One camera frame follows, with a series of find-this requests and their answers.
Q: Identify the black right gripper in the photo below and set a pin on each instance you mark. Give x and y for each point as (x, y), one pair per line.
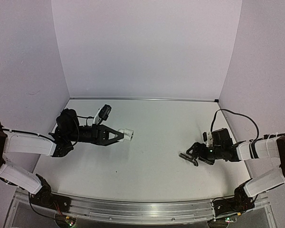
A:
(195, 146)

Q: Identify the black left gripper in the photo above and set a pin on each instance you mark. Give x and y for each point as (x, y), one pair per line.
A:
(107, 129)

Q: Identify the white PVC elbow fitting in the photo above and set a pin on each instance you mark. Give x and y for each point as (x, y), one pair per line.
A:
(127, 133)

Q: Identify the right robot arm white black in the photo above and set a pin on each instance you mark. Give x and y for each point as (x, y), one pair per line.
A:
(269, 149)

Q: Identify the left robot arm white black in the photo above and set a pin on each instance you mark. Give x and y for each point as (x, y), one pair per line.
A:
(16, 141)

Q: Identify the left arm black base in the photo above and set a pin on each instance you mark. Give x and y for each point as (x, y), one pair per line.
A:
(46, 199)

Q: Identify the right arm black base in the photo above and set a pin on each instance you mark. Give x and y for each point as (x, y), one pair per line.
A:
(239, 203)

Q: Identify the right circuit board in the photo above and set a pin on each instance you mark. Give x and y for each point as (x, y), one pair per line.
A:
(231, 219)

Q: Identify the circuit board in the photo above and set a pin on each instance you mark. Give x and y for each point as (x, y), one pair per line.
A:
(65, 221)
(231, 219)

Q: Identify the left circuit board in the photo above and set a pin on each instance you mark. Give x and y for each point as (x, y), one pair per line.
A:
(65, 221)

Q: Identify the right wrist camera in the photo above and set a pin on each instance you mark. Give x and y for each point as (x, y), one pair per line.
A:
(208, 139)

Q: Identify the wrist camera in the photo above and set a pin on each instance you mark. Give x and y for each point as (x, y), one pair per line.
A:
(208, 139)
(102, 114)

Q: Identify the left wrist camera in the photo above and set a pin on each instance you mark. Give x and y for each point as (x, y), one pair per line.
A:
(102, 114)

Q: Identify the aluminium front rail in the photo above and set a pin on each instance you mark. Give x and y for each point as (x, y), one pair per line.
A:
(146, 213)

